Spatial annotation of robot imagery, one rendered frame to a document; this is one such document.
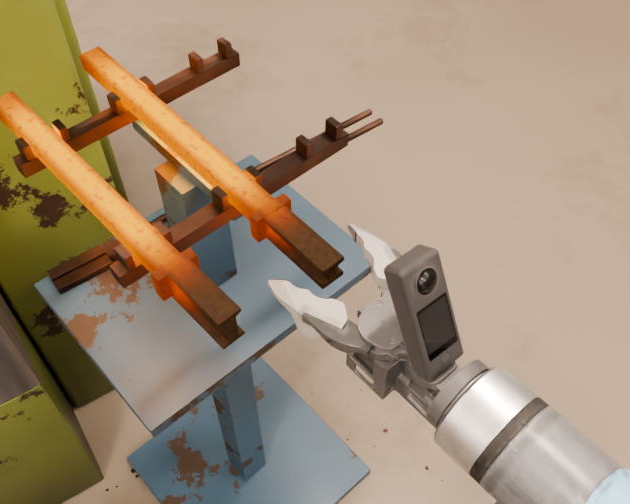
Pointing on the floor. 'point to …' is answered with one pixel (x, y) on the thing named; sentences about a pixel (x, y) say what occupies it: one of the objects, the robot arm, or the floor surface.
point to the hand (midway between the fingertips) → (315, 252)
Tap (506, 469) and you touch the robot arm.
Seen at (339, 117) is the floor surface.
